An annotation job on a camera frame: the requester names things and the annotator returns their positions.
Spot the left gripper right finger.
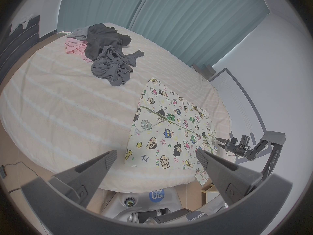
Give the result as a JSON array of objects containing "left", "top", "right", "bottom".
[{"left": 196, "top": 149, "right": 264, "bottom": 207}]

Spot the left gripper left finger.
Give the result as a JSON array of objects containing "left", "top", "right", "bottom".
[{"left": 48, "top": 150, "right": 118, "bottom": 209}]

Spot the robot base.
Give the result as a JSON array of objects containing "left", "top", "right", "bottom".
[{"left": 101, "top": 187, "right": 229, "bottom": 229}]

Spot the small wooden drawer chest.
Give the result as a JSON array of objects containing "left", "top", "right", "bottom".
[{"left": 201, "top": 183, "right": 220, "bottom": 201}]

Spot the grey bedside table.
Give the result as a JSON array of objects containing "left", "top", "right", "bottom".
[{"left": 192, "top": 63, "right": 217, "bottom": 81}]

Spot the bed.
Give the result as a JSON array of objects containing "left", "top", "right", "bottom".
[{"left": 0, "top": 22, "right": 269, "bottom": 193}]

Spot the dark grey garment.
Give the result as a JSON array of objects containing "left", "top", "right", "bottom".
[{"left": 91, "top": 46, "right": 145, "bottom": 87}]

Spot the pink garment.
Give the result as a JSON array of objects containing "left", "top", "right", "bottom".
[{"left": 65, "top": 38, "right": 93, "bottom": 63}]

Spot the black garment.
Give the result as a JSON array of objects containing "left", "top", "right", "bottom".
[{"left": 84, "top": 23, "right": 132, "bottom": 63}]

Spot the black chest of drawers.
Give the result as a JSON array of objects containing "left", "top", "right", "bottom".
[{"left": 0, "top": 15, "right": 41, "bottom": 80}]

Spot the white garment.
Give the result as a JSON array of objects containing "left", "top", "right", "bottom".
[{"left": 17, "top": 15, "right": 33, "bottom": 30}]

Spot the black cable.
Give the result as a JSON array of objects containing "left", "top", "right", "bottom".
[{"left": 4, "top": 162, "right": 39, "bottom": 178}]

